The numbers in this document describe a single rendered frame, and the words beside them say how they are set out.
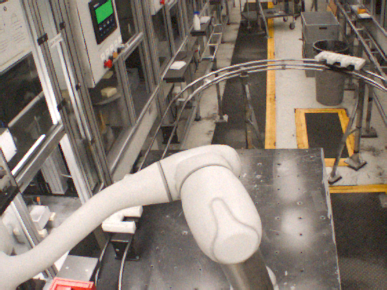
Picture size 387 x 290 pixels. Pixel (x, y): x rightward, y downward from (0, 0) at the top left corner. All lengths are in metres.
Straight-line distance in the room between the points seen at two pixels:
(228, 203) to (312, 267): 1.00
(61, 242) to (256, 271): 0.44
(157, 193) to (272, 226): 1.03
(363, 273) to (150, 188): 1.89
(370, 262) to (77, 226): 2.07
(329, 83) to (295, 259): 2.69
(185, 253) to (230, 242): 1.06
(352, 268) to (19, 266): 2.10
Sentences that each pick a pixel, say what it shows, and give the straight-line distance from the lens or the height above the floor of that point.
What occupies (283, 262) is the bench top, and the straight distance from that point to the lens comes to 1.74.
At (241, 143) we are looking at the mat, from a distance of 3.66.
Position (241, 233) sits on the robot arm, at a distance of 0.76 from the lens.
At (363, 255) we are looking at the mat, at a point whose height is 0.01.
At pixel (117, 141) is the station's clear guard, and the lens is 2.13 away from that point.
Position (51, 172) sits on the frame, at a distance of 1.86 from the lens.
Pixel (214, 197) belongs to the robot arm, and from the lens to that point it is 0.79.
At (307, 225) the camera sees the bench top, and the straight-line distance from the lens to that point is 1.89.
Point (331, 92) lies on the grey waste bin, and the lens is 4.22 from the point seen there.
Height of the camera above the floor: 2.01
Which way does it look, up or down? 32 degrees down
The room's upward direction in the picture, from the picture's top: 8 degrees counter-clockwise
